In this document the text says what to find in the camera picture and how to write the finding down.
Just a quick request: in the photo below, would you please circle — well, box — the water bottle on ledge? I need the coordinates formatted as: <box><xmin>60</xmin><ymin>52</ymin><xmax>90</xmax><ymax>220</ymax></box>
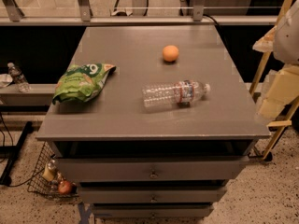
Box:
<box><xmin>7</xmin><ymin>63</ymin><xmax>30</xmax><ymax>92</ymax></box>

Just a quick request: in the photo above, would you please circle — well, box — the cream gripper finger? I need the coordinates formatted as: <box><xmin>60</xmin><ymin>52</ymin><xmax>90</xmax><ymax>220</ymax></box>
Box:
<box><xmin>252</xmin><ymin>26</ymin><xmax>277</xmax><ymax>52</ymax></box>
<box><xmin>257</xmin><ymin>66</ymin><xmax>299</xmax><ymax>119</ymax></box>

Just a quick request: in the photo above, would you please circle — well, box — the green rice chip bag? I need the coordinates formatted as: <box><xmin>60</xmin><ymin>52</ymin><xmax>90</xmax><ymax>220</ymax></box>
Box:
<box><xmin>52</xmin><ymin>63</ymin><xmax>116</xmax><ymax>105</ymax></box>

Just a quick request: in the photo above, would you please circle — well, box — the small yellow bottle in basket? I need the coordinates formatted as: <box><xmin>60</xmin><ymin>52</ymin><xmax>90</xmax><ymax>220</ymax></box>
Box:
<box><xmin>42</xmin><ymin>161</ymin><xmax>57</xmax><ymax>181</ymax></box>

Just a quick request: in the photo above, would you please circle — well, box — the red apple in basket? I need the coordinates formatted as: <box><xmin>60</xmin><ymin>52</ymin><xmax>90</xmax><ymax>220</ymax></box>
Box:
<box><xmin>58</xmin><ymin>180</ymin><xmax>73</xmax><ymax>194</ymax></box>

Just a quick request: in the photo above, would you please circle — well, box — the black cable on floor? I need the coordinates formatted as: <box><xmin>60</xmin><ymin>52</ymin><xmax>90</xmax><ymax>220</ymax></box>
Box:
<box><xmin>0</xmin><ymin>112</ymin><xmax>48</xmax><ymax>189</ymax></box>

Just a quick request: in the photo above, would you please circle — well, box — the grey drawer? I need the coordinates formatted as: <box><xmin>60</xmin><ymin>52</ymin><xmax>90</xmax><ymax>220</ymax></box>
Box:
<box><xmin>91</xmin><ymin>205</ymin><xmax>213</xmax><ymax>218</ymax></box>
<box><xmin>57</xmin><ymin>156</ymin><xmax>249</xmax><ymax>182</ymax></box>
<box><xmin>78</xmin><ymin>187</ymin><xmax>226</xmax><ymax>203</ymax></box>

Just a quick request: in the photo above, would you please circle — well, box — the clear plastic water bottle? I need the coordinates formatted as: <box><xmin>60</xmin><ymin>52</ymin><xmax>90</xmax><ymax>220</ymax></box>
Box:
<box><xmin>142</xmin><ymin>80</ymin><xmax>211</xmax><ymax>107</ymax></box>

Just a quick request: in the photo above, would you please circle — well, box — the black wire basket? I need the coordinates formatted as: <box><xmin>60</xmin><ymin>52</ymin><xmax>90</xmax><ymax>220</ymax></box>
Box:
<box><xmin>27</xmin><ymin>143</ymin><xmax>78</xmax><ymax>199</ymax></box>

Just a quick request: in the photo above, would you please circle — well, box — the orange fruit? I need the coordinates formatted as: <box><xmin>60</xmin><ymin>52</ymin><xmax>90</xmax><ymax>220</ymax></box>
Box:
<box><xmin>163</xmin><ymin>45</ymin><xmax>179</xmax><ymax>63</ymax></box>

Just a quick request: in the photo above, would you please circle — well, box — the bottom grey drawer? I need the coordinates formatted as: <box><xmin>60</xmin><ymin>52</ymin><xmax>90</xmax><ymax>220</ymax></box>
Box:
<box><xmin>91</xmin><ymin>205</ymin><xmax>213</xmax><ymax>218</ymax></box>

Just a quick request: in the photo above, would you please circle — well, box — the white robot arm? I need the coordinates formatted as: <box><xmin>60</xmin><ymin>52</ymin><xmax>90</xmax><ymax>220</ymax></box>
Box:
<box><xmin>253</xmin><ymin>0</ymin><xmax>299</xmax><ymax>119</ymax></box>

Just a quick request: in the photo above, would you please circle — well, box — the grey drawer cabinet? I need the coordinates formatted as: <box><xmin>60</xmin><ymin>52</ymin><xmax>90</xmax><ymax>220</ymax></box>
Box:
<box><xmin>38</xmin><ymin>25</ymin><xmax>269</xmax><ymax>206</ymax></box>

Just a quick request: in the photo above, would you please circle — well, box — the top grey drawer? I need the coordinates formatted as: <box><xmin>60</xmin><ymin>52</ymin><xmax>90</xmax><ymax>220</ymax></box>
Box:
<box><xmin>57</xmin><ymin>156</ymin><xmax>249</xmax><ymax>182</ymax></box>

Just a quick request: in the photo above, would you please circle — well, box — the middle grey drawer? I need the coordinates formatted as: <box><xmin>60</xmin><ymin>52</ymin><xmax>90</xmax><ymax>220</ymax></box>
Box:
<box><xmin>78</xmin><ymin>187</ymin><xmax>226</xmax><ymax>203</ymax></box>

